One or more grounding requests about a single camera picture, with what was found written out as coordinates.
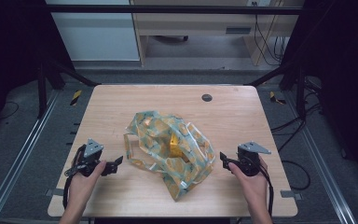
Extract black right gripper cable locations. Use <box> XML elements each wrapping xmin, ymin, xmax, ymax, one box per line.
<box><xmin>259</xmin><ymin>161</ymin><xmax>275</xmax><ymax>218</ymax></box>

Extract black looped floor cable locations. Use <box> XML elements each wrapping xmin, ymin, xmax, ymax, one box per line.
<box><xmin>280</xmin><ymin>160</ymin><xmax>312</xmax><ymax>191</ymax></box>

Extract black floor cables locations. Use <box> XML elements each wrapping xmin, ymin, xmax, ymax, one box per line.
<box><xmin>269</xmin><ymin>77</ymin><xmax>324</xmax><ymax>153</ymax></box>

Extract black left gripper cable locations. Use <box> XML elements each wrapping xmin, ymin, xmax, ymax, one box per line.
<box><xmin>62</xmin><ymin>145</ymin><xmax>87</xmax><ymax>210</ymax></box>

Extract person's right hand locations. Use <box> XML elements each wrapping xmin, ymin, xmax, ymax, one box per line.
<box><xmin>227</xmin><ymin>156</ymin><xmax>269</xmax><ymax>204</ymax></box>

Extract person's left hand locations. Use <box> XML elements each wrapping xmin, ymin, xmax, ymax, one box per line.
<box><xmin>69</xmin><ymin>160</ymin><xmax>107</xmax><ymax>203</ymax></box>

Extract black metal stand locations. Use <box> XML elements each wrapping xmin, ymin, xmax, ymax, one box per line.
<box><xmin>36</xmin><ymin>59</ymin><xmax>102</xmax><ymax>119</ymax></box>
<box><xmin>247</xmin><ymin>61</ymin><xmax>310</xmax><ymax>120</ymax></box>

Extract aluminium floor rail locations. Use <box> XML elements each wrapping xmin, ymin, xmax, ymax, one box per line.
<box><xmin>282</xmin><ymin>91</ymin><xmax>358</xmax><ymax>224</ymax></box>
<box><xmin>0</xmin><ymin>89</ymin><xmax>61</xmax><ymax>224</ymax></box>

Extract black hanging cables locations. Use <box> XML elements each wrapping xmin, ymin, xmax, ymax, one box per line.
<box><xmin>253</xmin><ymin>0</ymin><xmax>290</xmax><ymax>67</ymax></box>

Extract thin black floor cable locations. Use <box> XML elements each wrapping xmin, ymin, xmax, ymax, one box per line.
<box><xmin>0</xmin><ymin>100</ymin><xmax>21</xmax><ymax>121</ymax></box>

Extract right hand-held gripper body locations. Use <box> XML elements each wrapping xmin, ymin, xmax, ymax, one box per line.
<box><xmin>236</xmin><ymin>141</ymin><xmax>272</xmax><ymax>177</ymax></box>

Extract patterned green yellow tote bag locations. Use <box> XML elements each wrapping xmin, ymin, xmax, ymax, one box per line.
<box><xmin>123</xmin><ymin>110</ymin><xmax>216</xmax><ymax>203</ymax></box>

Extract light wooden desk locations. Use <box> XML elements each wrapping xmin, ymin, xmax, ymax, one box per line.
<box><xmin>130</xmin><ymin>0</ymin><xmax>306</xmax><ymax>67</ymax></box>

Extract white cabinet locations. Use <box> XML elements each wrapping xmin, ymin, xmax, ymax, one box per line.
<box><xmin>45</xmin><ymin>0</ymin><xmax>142</xmax><ymax>62</ymax></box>

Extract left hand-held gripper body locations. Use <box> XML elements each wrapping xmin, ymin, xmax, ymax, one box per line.
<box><xmin>72</xmin><ymin>138</ymin><xmax>107</xmax><ymax>178</ymax></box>

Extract yellow black tape strip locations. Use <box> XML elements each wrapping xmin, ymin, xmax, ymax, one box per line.
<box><xmin>268</xmin><ymin>91</ymin><xmax>287</xmax><ymax>105</ymax></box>
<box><xmin>70</xmin><ymin>90</ymin><xmax>83</xmax><ymax>107</ymax></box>

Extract black horizontal frame bar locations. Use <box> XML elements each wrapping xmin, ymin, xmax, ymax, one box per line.
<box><xmin>45</xmin><ymin>4</ymin><xmax>304</xmax><ymax>16</ymax></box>

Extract grey table bracket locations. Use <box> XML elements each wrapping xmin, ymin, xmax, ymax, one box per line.
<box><xmin>44</xmin><ymin>188</ymin><xmax>65</xmax><ymax>198</ymax></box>
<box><xmin>280</xmin><ymin>189</ymin><xmax>304</xmax><ymax>201</ymax></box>

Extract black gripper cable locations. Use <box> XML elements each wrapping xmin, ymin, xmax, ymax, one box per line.
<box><xmin>62</xmin><ymin>145</ymin><xmax>87</xmax><ymax>210</ymax></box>
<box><xmin>259</xmin><ymin>161</ymin><xmax>275</xmax><ymax>218</ymax></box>

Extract dark curtain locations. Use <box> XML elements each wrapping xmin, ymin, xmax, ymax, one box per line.
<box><xmin>281</xmin><ymin>0</ymin><xmax>358</xmax><ymax>190</ymax></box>
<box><xmin>0</xmin><ymin>0</ymin><xmax>76</xmax><ymax>144</ymax></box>

